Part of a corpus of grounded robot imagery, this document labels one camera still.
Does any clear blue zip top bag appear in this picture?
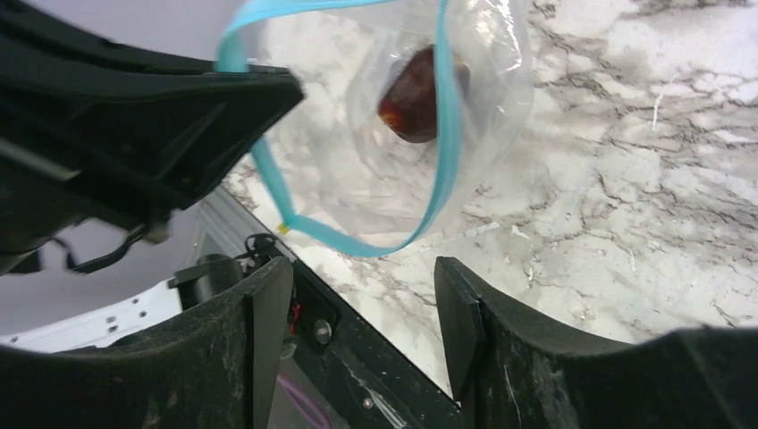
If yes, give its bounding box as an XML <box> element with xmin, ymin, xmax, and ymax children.
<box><xmin>216</xmin><ymin>1</ymin><xmax>533</xmax><ymax>257</ymax></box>

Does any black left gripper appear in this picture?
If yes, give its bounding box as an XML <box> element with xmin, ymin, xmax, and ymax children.
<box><xmin>1</xmin><ymin>1</ymin><xmax>304</xmax><ymax>273</ymax></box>

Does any dark red toy fruit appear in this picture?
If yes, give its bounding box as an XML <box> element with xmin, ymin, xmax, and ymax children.
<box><xmin>376</xmin><ymin>45</ymin><xmax>438</xmax><ymax>144</ymax></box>

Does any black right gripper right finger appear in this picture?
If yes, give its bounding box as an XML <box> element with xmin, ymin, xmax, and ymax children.
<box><xmin>434</xmin><ymin>257</ymin><xmax>757</xmax><ymax>428</ymax></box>

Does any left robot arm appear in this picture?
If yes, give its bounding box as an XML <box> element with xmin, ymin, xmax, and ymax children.
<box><xmin>1</xmin><ymin>1</ymin><xmax>301</xmax><ymax>350</ymax></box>

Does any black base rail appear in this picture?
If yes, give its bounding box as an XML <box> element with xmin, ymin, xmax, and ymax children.
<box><xmin>287</xmin><ymin>257</ymin><xmax>473</xmax><ymax>428</ymax></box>

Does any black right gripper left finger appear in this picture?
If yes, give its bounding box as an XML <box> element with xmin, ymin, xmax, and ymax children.
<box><xmin>1</xmin><ymin>257</ymin><xmax>293</xmax><ymax>428</ymax></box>

